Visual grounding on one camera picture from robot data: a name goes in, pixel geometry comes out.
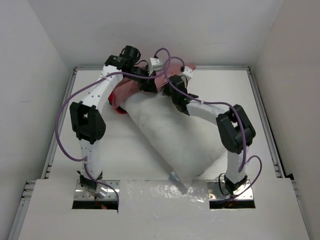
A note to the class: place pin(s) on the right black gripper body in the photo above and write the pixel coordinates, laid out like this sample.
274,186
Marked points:
167,90

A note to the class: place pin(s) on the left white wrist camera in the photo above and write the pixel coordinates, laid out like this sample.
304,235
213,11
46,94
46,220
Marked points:
154,65

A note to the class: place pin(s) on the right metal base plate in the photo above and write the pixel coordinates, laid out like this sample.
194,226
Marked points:
218,192

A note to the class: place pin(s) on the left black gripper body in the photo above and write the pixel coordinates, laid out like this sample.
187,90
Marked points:
143,83

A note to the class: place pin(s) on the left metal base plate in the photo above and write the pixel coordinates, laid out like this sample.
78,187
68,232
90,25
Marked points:
102,192

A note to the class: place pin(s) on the white pillow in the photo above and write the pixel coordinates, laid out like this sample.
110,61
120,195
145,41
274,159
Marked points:
188,144

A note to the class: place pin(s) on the metal base plate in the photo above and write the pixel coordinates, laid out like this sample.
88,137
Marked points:
102,192
218,192

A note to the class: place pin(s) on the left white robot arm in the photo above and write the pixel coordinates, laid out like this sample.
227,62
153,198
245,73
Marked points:
86,119

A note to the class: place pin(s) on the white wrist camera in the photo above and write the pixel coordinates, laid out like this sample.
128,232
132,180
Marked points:
187,72
154,65

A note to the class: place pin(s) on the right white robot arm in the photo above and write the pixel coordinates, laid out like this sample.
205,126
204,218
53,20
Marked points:
235,129

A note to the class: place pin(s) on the red patterned pillowcase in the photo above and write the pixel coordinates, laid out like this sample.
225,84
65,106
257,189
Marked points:
127,87

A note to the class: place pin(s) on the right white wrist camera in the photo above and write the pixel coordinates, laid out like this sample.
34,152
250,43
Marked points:
187,72

